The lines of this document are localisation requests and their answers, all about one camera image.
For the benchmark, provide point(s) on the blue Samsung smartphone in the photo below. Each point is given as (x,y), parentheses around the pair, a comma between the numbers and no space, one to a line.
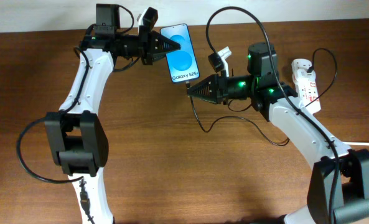
(182,63)

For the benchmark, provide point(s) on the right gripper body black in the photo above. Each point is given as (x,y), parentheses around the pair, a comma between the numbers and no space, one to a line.
(224,93)

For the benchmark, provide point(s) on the white power strip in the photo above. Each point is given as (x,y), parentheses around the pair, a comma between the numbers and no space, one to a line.
(307,91)

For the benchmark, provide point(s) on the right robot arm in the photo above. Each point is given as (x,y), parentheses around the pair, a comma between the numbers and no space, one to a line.
(339,187)

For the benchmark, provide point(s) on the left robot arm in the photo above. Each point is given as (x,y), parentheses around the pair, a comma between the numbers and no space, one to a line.
(76,138)

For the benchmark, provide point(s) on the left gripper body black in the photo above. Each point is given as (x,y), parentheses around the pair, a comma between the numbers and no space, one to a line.
(144,45)

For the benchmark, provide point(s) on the white charger plug adapter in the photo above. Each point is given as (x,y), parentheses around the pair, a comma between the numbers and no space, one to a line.
(302,75)

